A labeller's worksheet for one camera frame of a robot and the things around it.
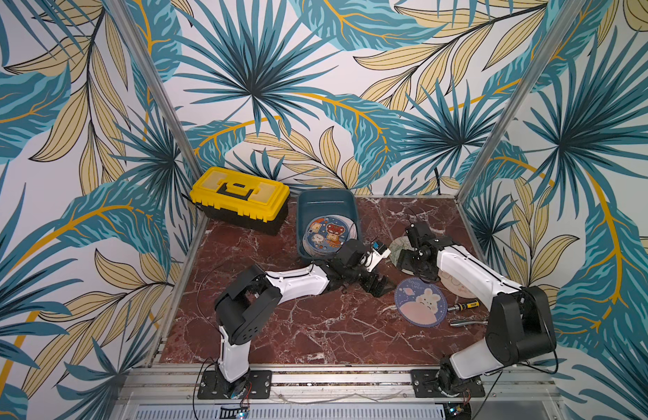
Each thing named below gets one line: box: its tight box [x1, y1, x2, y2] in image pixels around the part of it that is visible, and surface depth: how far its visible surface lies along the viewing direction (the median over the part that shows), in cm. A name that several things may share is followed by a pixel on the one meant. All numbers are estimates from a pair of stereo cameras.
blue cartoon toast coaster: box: [302, 214, 358, 258], surface depth 106 cm
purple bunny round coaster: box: [394, 277, 449, 329], surface depth 92 cm
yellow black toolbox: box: [190, 166, 290, 235], surface depth 99 cm
